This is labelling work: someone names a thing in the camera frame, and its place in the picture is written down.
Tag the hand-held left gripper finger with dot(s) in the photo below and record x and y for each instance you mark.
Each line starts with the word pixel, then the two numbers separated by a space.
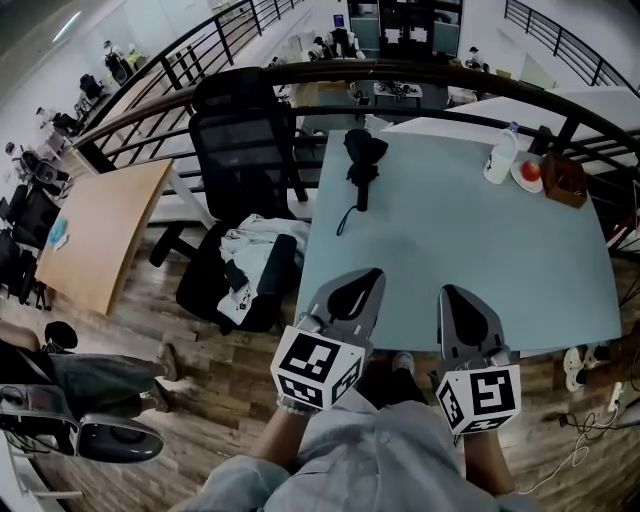
pixel 367 315
pixel 330 300

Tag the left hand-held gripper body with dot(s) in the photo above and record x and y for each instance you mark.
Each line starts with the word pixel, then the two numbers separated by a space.
pixel 315 365

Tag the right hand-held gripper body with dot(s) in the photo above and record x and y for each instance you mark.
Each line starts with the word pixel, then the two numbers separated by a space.
pixel 485 395

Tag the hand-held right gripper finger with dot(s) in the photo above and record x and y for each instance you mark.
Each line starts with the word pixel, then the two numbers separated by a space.
pixel 452 325
pixel 490 332

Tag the black umbrella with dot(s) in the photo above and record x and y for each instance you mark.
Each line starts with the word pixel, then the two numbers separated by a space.
pixel 362 155

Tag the person's right forearm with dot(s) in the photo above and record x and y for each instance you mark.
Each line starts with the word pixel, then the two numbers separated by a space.
pixel 487 465

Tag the person's left forearm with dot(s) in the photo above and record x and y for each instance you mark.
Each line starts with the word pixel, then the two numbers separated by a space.
pixel 280 440

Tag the person's shoe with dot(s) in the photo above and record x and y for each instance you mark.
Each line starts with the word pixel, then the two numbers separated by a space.
pixel 404 361

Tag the person's black trouser leg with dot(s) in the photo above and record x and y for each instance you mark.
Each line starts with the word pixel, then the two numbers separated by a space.
pixel 395 387

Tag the light blue table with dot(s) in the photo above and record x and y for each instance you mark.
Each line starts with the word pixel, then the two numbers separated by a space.
pixel 450 240

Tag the white printed card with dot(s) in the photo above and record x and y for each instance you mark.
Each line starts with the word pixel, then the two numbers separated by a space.
pixel 240 305

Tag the white slipper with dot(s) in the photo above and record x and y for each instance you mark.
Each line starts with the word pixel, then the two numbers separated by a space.
pixel 573 370
pixel 596 355

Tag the white crumpled garment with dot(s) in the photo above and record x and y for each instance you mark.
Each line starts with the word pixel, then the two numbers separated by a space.
pixel 255 245

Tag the person's light grey shirt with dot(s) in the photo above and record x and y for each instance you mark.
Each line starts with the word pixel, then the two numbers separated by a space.
pixel 380 460

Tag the white power strip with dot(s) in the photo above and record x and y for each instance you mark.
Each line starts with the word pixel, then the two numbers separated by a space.
pixel 615 397

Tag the white plate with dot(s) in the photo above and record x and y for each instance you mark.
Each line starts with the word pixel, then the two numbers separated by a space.
pixel 530 187

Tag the brown wooden box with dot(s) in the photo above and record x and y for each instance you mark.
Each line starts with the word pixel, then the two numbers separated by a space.
pixel 562 185

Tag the red apple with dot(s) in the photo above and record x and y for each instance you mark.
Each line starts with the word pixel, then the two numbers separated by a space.
pixel 531 171

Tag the white jug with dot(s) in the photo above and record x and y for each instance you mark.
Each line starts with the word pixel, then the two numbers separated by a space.
pixel 500 160

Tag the black mesh office chair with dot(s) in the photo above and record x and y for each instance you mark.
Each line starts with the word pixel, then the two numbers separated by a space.
pixel 240 145

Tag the light wooden table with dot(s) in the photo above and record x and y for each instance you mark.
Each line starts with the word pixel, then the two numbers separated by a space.
pixel 105 235

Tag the black metal railing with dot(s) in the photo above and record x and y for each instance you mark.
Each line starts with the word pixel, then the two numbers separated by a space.
pixel 400 67

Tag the blue cloth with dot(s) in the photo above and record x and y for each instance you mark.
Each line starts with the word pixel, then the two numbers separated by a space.
pixel 59 232

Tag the black framed glass partition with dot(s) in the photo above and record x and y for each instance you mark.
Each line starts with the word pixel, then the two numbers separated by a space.
pixel 405 25

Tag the distant black railing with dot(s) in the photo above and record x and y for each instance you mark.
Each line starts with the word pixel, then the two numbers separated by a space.
pixel 560 35

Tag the black swivel chair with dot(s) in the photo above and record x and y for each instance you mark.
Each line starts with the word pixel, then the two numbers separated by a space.
pixel 35 220

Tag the row of ceiling light panels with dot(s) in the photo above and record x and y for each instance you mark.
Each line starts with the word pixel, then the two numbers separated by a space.
pixel 67 27

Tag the white desk frame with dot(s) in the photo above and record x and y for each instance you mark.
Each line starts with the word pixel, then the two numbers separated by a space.
pixel 20 480

